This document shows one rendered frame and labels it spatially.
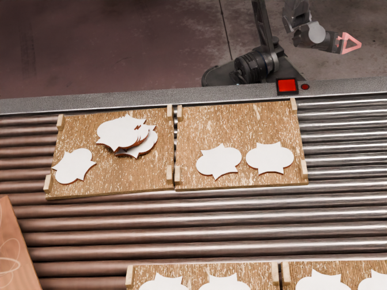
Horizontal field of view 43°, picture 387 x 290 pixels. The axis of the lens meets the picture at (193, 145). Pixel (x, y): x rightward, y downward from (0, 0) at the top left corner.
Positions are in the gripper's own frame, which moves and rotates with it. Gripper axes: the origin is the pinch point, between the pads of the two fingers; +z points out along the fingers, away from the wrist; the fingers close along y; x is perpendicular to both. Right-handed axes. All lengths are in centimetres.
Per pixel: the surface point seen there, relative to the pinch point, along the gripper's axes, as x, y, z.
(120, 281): -70, 31, -73
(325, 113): -23.8, 0.1, -4.9
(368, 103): -19.5, 0.6, 10.4
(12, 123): -42, -34, -111
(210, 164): -41, 9, -46
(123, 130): -35, -5, -73
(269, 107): -24.4, -5.7, -23.0
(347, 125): -26.5, 6.2, 0.6
